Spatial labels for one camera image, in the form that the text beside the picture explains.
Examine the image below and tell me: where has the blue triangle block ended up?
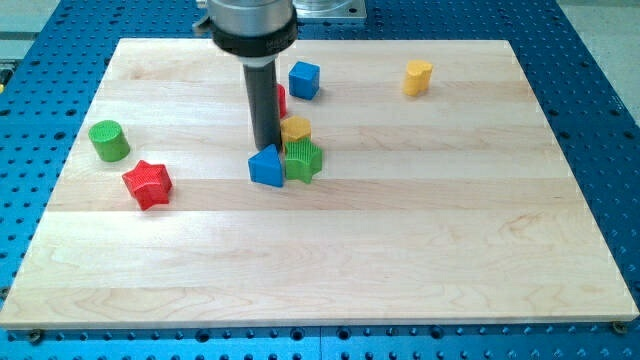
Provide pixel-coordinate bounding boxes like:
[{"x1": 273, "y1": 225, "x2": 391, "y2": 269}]
[{"x1": 248, "y1": 144, "x2": 284, "y2": 187}]

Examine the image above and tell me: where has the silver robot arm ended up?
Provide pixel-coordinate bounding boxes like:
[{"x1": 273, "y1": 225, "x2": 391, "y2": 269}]
[{"x1": 192, "y1": 0, "x2": 298, "y2": 68}]

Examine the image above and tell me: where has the yellow hexagon block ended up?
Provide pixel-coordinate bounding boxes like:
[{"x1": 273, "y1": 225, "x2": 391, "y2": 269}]
[{"x1": 280, "y1": 116, "x2": 312, "y2": 145}]

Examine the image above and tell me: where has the green star block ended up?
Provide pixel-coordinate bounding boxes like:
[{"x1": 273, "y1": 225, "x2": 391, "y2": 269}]
[{"x1": 285, "y1": 138, "x2": 323, "y2": 184}]

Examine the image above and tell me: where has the red partly hidden block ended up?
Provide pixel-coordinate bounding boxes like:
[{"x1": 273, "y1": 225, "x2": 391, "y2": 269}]
[{"x1": 277, "y1": 83, "x2": 287, "y2": 119}]

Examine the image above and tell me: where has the blue cube block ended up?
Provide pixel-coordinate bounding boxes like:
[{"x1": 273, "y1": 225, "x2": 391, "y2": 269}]
[{"x1": 289, "y1": 61, "x2": 320, "y2": 100}]

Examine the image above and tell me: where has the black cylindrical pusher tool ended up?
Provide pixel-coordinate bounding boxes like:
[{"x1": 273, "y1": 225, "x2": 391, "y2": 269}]
[{"x1": 243, "y1": 61, "x2": 282, "y2": 151}]

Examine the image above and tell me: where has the light wooden board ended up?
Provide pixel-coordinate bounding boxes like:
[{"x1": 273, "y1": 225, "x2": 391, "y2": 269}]
[{"x1": 1, "y1": 38, "x2": 638, "y2": 330}]

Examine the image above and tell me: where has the yellow heart block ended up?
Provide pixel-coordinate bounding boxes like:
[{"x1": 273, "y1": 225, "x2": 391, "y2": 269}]
[{"x1": 402, "y1": 60, "x2": 433, "y2": 96}]

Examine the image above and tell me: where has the red star block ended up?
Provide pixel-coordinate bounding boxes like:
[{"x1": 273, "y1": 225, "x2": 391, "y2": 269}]
[{"x1": 122, "y1": 160, "x2": 172, "y2": 211}]

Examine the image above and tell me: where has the green cylinder block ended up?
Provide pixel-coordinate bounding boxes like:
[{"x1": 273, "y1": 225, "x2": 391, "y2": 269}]
[{"x1": 88, "y1": 120, "x2": 130, "y2": 162}]

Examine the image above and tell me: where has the left board clamp screw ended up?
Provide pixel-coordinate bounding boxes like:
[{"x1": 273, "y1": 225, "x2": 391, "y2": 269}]
[{"x1": 26, "y1": 329, "x2": 44, "y2": 345}]

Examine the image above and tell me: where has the board clamp screw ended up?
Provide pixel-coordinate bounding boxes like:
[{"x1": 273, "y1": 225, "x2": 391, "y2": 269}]
[
  {"x1": 611, "y1": 321, "x2": 628, "y2": 335},
  {"x1": 26, "y1": 329, "x2": 44, "y2": 345}
]

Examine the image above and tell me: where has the right board clamp screw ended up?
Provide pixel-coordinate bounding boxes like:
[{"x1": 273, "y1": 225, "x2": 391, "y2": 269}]
[{"x1": 611, "y1": 321, "x2": 628, "y2": 335}]

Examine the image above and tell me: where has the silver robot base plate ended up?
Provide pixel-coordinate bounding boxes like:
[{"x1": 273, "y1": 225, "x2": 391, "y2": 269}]
[{"x1": 293, "y1": 0, "x2": 367, "y2": 22}]

